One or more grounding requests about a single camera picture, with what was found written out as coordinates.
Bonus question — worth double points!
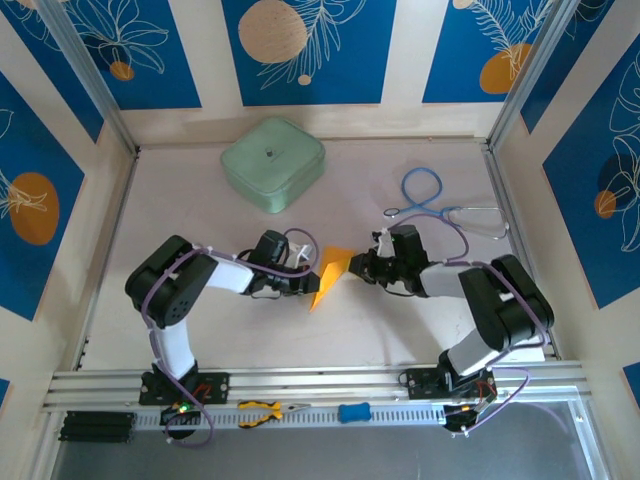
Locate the black stacked bars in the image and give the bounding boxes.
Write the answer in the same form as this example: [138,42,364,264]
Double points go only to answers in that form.
[58,410,137,444]

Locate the long aluminium base rail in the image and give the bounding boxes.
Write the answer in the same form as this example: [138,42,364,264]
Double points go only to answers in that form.
[42,360,594,415]

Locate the circuit board with orange wires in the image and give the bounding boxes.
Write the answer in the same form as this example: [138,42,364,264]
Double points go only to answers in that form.
[443,399,496,432]

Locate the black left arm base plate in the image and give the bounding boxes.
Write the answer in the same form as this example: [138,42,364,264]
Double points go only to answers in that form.
[138,370,232,406]

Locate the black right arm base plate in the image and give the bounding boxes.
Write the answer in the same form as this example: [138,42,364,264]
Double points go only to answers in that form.
[405,367,497,401]

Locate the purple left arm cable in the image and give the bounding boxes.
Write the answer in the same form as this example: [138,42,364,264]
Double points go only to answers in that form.
[141,228,321,449]

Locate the grey slotted cable duct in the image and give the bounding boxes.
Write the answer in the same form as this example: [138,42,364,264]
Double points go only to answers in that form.
[133,403,451,432]

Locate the grey metal panel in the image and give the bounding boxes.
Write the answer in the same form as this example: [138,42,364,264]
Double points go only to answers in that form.
[49,399,614,480]

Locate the yellow handled pliers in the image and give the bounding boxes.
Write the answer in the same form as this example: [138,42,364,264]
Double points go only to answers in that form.
[237,399,312,429]

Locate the mint green zip case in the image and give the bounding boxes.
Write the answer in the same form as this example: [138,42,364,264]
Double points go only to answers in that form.
[220,116,327,216]

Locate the circuit board with green light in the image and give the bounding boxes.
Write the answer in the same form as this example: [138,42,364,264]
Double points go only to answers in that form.
[159,403,202,427]

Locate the blue bone shaped block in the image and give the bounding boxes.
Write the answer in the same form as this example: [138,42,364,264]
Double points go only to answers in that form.
[337,402,372,424]

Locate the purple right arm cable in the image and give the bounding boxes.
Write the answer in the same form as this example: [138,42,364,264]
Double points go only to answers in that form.
[399,213,551,436]

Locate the aluminium frame post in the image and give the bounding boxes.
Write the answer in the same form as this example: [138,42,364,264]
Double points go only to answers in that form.
[35,0,141,156]
[485,0,576,151]

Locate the aluminium side rail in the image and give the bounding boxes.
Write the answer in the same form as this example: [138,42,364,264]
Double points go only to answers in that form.
[74,149,141,372]
[482,142,560,362]

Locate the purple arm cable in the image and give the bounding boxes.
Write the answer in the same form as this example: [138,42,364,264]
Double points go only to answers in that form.
[141,228,321,449]
[399,213,551,436]

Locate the blue stethoscope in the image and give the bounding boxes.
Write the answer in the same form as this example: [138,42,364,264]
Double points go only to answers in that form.
[383,167,511,242]

